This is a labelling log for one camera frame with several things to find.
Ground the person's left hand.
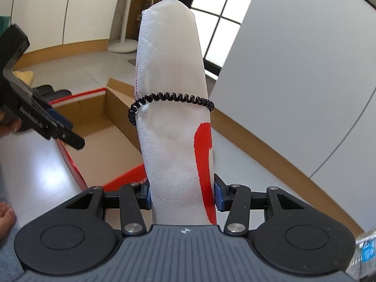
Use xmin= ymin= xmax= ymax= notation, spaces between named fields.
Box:
xmin=0 ymin=105 xmax=22 ymax=137

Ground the red cardboard box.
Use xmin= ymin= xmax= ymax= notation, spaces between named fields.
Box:
xmin=51 ymin=78 xmax=147 ymax=192

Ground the white red shopping bag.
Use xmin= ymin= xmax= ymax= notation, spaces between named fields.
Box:
xmin=134 ymin=0 xmax=217 ymax=225

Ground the black spiral hair tie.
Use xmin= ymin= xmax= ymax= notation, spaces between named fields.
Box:
xmin=127 ymin=91 xmax=216 ymax=126

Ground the clear plastic water bottle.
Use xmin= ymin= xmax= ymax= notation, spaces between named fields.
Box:
xmin=346 ymin=227 xmax=376 ymax=281

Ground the white floor fan stand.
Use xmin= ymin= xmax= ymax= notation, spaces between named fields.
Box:
xmin=107 ymin=0 xmax=138 ymax=54

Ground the person's bare foot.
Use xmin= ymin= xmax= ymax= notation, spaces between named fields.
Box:
xmin=0 ymin=202 xmax=16 ymax=240

